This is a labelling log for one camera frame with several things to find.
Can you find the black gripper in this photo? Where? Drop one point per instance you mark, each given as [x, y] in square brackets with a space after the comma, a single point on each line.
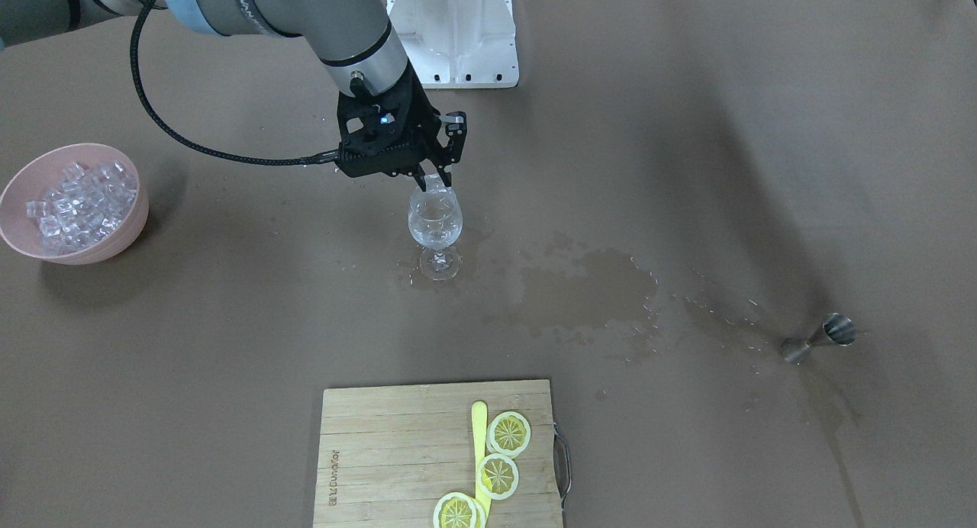
[424, 116]

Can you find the clear ice cube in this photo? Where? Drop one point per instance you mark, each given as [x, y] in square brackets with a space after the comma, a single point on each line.
[434, 185]

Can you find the steel double jigger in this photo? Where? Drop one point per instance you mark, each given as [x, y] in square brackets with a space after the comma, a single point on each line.
[836, 330]

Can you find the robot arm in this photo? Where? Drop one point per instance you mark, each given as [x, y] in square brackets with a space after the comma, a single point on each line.
[345, 36]

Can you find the clear wine glass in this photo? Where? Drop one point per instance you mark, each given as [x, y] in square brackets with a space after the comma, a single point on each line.
[435, 223]

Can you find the pile of clear ice cubes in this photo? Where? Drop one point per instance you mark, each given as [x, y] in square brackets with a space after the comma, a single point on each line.
[84, 207]

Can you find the yellow plastic knife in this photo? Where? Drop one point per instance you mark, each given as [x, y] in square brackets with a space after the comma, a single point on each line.
[479, 423]

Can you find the bamboo cutting board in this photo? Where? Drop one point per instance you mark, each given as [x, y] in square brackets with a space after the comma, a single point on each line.
[388, 454]

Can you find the middle lemon slice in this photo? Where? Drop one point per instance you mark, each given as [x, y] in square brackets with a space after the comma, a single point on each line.
[497, 477]

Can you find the lemon slice at board edge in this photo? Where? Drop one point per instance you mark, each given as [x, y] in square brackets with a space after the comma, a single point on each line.
[456, 509]

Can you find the pink bowl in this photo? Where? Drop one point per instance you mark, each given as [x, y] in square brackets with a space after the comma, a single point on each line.
[44, 172]

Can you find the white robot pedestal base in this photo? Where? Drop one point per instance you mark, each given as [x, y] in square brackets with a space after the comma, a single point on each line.
[459, 43]

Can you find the lemon slice near handle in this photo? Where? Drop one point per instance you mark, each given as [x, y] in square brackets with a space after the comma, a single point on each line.
[508, 434]

